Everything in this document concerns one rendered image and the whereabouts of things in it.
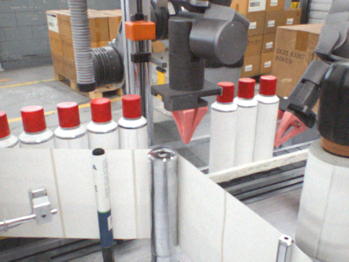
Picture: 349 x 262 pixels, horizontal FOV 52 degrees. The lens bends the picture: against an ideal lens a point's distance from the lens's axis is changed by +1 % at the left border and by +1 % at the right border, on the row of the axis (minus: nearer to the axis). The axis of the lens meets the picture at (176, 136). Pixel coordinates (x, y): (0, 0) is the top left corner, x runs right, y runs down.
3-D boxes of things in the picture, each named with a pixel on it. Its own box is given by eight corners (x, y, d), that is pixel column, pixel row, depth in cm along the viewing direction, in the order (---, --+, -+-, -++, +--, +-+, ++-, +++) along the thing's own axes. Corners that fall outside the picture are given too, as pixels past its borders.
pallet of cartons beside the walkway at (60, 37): (155, 89, 447) (153, 14, 411) (94, 102, 399) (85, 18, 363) (108, 72, 533) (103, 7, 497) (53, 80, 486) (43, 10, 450)
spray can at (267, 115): (257, 174, 77) (267, 82, 69) (242, 164, 81) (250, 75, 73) (276, 169, 79) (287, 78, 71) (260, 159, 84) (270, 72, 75)
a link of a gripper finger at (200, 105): (207, 147, 60) (209, 93, 56) (169, 156, 57) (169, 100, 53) (187, 133, 65) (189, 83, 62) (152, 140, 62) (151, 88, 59)
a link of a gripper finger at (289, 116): (272, 143, 75) (297, 105, 75) (251, 131, 81) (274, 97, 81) (290, 155, 79) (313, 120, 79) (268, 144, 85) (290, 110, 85)
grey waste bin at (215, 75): (216, 127, 333) (219, 61, 308) (187, 114, 365) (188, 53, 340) (248, 117, 356) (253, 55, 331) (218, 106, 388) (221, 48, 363)
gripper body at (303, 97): (301, 113, 73) (323, 83, 73) (268, 100, 82) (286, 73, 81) (317, 127, 77) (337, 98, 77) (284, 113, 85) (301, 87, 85)
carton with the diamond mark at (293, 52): (318, 126, 110) (334, 35, 99) (267, 103, 130) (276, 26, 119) (385, 111, 122) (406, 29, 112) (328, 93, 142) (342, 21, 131)
